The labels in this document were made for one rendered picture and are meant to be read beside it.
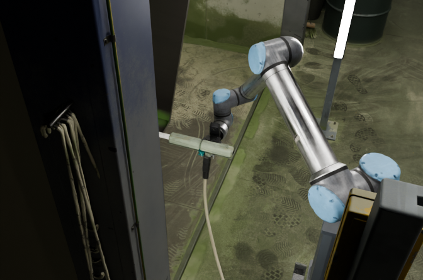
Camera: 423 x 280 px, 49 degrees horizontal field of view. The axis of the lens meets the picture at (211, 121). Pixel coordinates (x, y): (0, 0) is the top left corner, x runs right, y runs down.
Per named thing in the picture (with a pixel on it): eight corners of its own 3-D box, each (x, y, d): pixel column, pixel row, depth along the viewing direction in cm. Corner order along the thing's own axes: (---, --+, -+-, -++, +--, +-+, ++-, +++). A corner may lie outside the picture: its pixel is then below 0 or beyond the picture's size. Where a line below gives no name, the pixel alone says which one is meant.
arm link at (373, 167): (399, 201, 179) (412, 169, 168) (366, 218, 172) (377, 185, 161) (371, 175, 189) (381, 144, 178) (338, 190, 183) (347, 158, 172)
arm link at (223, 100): (228, 85, 240) (229, 106, 246) (208, 90, 236) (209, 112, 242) (237, 91, 233) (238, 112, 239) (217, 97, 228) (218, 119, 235)
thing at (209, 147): (230, 180, 225) (235, 143, 212) (228, 186, 222) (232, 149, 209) (138, 156, 235) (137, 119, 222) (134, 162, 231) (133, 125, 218)
